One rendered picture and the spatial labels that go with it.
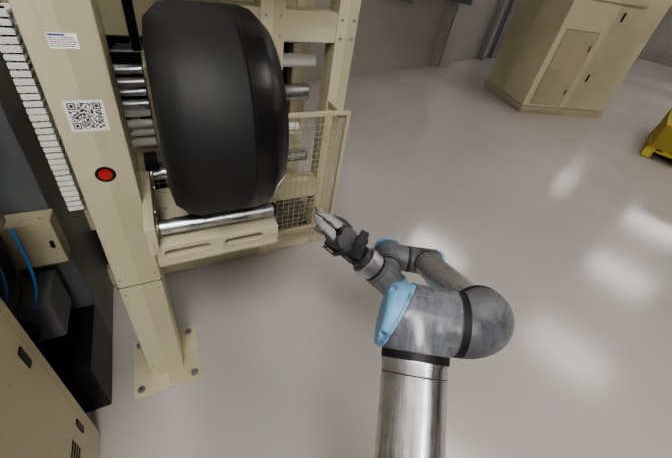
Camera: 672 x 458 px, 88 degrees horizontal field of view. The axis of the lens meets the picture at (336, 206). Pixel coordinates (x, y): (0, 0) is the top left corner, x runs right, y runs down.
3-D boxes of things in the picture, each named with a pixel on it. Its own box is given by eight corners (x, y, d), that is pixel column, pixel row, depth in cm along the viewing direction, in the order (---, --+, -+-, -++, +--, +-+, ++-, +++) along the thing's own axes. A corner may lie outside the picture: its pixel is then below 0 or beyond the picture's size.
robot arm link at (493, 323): (550, 314, 56) (441, 245, 124) (472, 302, 57) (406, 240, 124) (537, 383, 57) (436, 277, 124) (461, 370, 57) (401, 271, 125)
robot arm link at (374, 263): (375, 278, 102) (388, 252, 107) (364, 269, 100) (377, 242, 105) (357, 279, 109) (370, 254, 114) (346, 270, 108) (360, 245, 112)
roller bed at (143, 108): (99, 153, 122) (71, 66, 104) (100, 133, 132) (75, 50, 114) (161, 147, 130) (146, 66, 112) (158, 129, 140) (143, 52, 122)
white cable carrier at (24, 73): (68, 211, 92) (-19, 7, 62) (70, 200, 95) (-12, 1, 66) (89, 208, 93) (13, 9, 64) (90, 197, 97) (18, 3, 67)
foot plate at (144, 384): (134, 400, 144) (133, 398, 142) (132, 343, 162) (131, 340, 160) (203, 376, 155) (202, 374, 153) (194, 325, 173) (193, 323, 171)
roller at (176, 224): (156, 230, 101) (157, 239, 98) (153, 217, 99) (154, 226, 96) (272, 210, 116) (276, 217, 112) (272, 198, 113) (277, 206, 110)
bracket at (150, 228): (150, 257, 96) (143, 231, 90) (143, 177, 123) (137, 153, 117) (163, 254, 98) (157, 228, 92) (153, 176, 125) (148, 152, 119)
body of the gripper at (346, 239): (319, 245, 105) (347, 269, 109) (334, 242, 98) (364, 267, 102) (331, 226, 109) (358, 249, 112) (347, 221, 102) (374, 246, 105)
